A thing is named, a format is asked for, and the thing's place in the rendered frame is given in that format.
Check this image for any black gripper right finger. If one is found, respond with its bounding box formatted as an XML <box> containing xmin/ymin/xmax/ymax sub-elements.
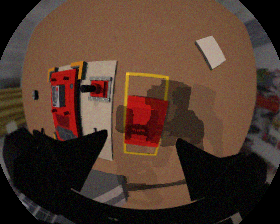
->
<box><xmin>175</xmin><ymin>137</ymin><xmax>245</xmax><ymax>201</ymax></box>

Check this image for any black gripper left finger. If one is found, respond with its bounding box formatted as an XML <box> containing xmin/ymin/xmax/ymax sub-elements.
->
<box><xmin>32</xmin><ymin>129</ymin><xmax>108</xmax><ymax>192</ymax></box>

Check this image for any yellow rectangular outline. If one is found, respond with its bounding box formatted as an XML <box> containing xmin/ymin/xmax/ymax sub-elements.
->
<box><xmin>123</xmin><ymin>72</ymin><xmax>169</xmax><ymax>156</ymax></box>

